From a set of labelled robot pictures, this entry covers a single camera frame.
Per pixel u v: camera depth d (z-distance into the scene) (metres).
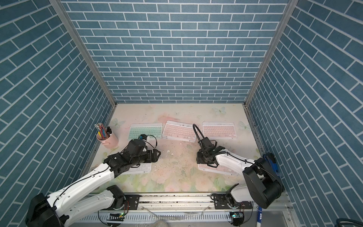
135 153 0.61
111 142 0.89
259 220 0.68
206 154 0.68
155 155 0.71
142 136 0.72
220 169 0.85
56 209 0.40
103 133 0.87
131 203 0.73
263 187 0.43
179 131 1.02
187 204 0.74
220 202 0.74
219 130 1.05
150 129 1.05
